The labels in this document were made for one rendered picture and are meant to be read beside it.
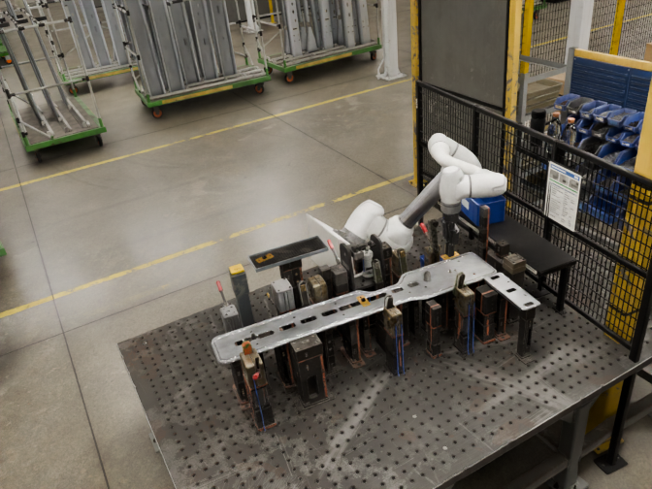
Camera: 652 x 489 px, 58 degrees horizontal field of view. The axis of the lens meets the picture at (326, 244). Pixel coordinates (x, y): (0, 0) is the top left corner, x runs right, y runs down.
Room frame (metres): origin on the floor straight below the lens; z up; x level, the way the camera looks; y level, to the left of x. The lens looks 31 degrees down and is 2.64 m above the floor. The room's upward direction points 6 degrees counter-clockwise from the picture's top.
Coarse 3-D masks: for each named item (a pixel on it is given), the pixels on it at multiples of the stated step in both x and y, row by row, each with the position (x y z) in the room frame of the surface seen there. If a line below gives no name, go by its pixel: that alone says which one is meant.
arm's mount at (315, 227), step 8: (312, 224) 3.03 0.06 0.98; (320, 224) 2.94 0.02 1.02; (312, 232) 3.04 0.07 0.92; (320, 232) 2.95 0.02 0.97; (328, 232) 2.86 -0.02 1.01; (336, 240) 2.79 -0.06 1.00; (344, 240) 2.89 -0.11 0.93; (336, 248) 2.80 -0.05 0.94; (312, 256) 3.08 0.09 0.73; (320, 256) 2.98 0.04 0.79; (328, 256) 2.89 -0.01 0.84; (320, 264) 2.99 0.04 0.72; (328, 264) 2.90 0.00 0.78; (336, 264) 2.81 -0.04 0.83; (352, 264) 2.81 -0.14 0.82
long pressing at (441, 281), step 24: (432, 264) 2.44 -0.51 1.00; (456, 264) 2.42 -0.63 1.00; (480, 264) 2.40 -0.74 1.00; (384, 288) 2.28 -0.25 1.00; (408, 288) 2.27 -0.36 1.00; (432, 288) 2.25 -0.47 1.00; (288, 312) 2.18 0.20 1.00; (312, 312) 2.16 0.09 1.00; (336, 312) 2.14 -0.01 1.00; (360, 312) 2.12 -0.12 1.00; (216, 336) 2.07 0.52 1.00; (240, 336) 2.05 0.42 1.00; (288, 336) 2.02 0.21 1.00
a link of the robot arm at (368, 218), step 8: (368, 200) 3.05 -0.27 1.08; (360, 208) 3.01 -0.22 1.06; (368, 208) 2.99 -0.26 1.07; (376, 208) 2.99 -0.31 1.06; (352, 216) 3.00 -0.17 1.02; (360, 216) 2.97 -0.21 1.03; (368, 216) 2.96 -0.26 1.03; (376, 216) 2.97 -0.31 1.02; (352, 224) 2.96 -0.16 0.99; (360, 224) 2.94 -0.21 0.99; (368, 224) 2.94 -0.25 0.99; (376, 224) 2.95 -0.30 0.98; (384, 224) 2.96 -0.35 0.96; (352, 232) 2.93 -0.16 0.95; (360, 232) 2.93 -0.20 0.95; (368, 232) 2.93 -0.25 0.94; (376, 232) 2.93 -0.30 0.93
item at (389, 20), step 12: (384, 0) 9.32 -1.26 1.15; (384, 12) 9.33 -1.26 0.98; (384, 24) 9.34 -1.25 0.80; (396, 24) 9.32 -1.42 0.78; (384, 36) 9.35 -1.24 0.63; (396, 36) 9.32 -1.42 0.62; (384, 48) 9.36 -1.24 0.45; (396, 48) 9.32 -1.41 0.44; (384, 60) 9.38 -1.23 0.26; (396, 60) 9.31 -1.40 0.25; (384, 72) 9.30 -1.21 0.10; (396, 72) 9.31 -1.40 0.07
